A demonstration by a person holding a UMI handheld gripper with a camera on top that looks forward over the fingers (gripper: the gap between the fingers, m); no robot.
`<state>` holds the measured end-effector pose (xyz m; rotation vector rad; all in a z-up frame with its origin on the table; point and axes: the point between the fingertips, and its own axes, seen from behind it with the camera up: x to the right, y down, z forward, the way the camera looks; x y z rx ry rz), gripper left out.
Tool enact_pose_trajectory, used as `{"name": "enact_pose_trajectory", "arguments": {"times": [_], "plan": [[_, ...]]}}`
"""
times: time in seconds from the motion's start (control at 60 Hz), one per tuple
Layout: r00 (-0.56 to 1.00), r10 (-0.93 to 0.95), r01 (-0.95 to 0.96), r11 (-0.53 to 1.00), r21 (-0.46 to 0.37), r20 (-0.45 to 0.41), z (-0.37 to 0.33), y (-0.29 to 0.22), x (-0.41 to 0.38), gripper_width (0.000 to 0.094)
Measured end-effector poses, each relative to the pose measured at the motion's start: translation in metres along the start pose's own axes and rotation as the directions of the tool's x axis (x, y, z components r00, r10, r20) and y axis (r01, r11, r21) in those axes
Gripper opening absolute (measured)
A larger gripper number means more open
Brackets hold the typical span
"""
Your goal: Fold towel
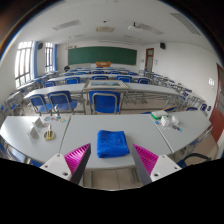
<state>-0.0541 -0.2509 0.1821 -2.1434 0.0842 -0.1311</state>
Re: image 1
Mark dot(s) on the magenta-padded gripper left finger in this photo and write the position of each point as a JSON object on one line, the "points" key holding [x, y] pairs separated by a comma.
{"points": [[55, 163]]}

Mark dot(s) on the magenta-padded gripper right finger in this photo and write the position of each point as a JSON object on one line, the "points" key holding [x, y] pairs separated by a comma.
{"points": [[163, 165]]}

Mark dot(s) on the blue towel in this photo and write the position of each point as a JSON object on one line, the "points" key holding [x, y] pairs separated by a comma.
{"points": [[112, 143]]}

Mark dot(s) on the black backpack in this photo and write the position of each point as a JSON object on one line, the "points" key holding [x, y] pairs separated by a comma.
{"points": [[196, 154]]}

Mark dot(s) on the small white box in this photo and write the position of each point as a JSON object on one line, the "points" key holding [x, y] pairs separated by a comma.
{"points": [[33, 132], [38, 122]]}

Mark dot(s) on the colourful cards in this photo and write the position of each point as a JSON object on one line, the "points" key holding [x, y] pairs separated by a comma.
{"points": [[55, 119]]}

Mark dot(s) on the green and white box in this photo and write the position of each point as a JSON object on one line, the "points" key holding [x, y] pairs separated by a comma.
{"points": [[159, 114]]}

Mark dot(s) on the large red-brown door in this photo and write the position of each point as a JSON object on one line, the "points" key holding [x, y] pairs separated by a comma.
{"points": [[218, 110]]}

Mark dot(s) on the group of blue chairs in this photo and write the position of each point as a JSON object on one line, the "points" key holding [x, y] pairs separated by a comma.
{"points": [[105, 101]]}

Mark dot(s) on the classroom windows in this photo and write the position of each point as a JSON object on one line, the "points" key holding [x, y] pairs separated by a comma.
{"points": [[22, 63]]}

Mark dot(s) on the small brown door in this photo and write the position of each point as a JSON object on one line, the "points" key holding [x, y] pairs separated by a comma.
{"points": [[149, 60]]}

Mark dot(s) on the orange lectern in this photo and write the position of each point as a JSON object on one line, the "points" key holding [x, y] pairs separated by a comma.
{"points": [[103, 64]]}

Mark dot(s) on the green chalkboard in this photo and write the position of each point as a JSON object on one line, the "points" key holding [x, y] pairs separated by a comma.
{"points": [[101, 55]]}

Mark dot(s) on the group of ceiling lights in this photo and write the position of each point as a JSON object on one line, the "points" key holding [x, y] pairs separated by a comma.
{"points": [[66, 24]]}

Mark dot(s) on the ceiling projector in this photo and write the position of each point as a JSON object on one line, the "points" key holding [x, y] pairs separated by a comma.
{"points": [[134, 25]]}

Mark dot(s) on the ceiling air conditioner vent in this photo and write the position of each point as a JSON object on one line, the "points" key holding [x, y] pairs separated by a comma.
{"points": [[105, 29]]}

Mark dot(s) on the black wall speaker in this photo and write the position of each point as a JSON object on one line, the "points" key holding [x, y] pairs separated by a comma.
{"points": [[162, 45], [40, 46]]}

